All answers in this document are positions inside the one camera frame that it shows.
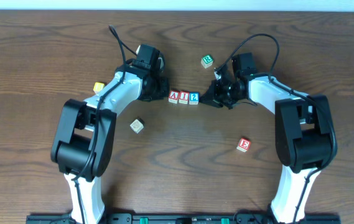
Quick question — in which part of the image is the yellow topped wooden block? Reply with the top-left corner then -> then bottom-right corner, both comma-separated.
93,82 -> 106,94

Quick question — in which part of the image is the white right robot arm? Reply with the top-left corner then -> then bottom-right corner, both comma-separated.
199,53 -> 337,223

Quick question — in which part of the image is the green letter R wooden block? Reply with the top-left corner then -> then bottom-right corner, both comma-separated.
201,54 -> 214,68

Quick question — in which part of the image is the red letter A wooden block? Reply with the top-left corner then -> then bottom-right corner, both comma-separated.
168,90 -> 180,104

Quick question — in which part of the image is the blue letter P wooden block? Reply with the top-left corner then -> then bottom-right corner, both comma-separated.
130,118 -> 144,134

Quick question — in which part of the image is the red letter I wooden block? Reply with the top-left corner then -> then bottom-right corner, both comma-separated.
179,91 -> 190,105

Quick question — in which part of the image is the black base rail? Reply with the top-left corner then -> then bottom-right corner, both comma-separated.
26,212 -> 341,224

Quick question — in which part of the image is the blue number 2 wooden block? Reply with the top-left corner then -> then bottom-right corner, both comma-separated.
189,92 -> 200,105

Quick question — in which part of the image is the red letter E wooden block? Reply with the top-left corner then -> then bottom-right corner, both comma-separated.
236,138 -> 251,152

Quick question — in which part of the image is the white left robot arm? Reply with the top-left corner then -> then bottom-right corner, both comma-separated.
50,44 -> 169,223

